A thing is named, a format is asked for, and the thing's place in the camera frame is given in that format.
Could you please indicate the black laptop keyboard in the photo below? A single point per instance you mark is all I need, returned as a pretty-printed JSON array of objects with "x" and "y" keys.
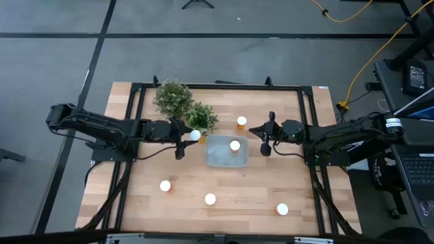
[{"x": 418, "y": 173}]

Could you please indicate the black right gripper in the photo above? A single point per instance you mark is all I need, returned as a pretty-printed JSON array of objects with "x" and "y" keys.
[{"x": 288, "y": 130}]

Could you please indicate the black power supply box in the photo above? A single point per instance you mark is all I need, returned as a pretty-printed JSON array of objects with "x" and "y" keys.
[{"x": 415, "y": 78}]

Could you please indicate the small-leaf flowering potted plant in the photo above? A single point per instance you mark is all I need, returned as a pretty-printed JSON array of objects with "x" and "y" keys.
[{"x": 173, "y": 98}]

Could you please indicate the black tripod legs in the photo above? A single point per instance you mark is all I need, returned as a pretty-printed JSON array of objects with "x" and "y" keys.
[{"x": 197, "y": 2}]

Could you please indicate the broad-leaf green potted plant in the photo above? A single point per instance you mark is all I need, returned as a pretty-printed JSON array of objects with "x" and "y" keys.
[{"x": 201, "y": 117}]

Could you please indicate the black aluminium table frame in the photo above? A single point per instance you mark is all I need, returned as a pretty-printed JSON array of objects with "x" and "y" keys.
[{"x": 220, "y": 86}]

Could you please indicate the clear plastic tray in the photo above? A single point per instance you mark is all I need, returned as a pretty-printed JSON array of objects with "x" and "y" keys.
[{"x": 220, "y": 157}]

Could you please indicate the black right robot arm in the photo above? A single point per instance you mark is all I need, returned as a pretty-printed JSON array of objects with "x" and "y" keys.
[{"x": 339, "y": 132}]

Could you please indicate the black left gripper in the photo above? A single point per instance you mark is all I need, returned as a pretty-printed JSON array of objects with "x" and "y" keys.
[{"x": 162, "y": 130}]

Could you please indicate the orange pill bottle white cap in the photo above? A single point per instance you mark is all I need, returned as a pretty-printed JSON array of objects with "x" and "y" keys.
[
  {"x": 241, "y": 120},
  {"x": 210, "y": 199},
  {"x": 282, "y": 209},
  {"x": 234, "y": 145},
  {"x": 165, "y": 185},
  {"x": 195, "y": 135}
]

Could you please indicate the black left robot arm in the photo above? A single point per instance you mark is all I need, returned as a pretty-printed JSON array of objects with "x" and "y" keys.
[{"x": 95, "y": 123}]

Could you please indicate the black stand foot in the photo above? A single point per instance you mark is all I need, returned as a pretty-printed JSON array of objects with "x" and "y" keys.
[{"x": 10, "y": 155}]

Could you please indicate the black side desk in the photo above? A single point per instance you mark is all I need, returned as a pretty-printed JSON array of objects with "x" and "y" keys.
[{"x": 390, "y": 88}]

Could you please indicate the tilted monitor screen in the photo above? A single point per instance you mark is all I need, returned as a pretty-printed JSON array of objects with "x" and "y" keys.
[{"x": 420, "y": 108}]

